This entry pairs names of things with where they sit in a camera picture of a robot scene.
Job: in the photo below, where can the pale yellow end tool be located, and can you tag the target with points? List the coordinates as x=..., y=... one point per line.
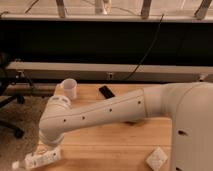
x=41, y=149

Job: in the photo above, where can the small white plastic bottle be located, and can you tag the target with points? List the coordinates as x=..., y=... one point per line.
x=32, y=160

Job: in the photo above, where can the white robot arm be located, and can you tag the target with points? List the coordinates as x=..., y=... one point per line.
x=188, y=105

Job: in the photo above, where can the white paper cup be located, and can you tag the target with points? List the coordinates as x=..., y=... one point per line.
x=69, y=87

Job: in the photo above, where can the black office chair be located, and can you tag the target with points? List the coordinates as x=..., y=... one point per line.
x=4, y=61

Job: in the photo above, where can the black smartphone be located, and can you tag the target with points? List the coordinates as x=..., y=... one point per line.
x=106, y=92

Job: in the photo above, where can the green ceramic bowl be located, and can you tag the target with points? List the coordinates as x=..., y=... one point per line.
x=131, y=123

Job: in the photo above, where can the white square sponge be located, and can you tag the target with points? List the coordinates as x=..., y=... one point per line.
x=156, y=159

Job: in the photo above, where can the grey wall rail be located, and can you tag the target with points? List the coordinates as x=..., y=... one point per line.
x=111, y=72

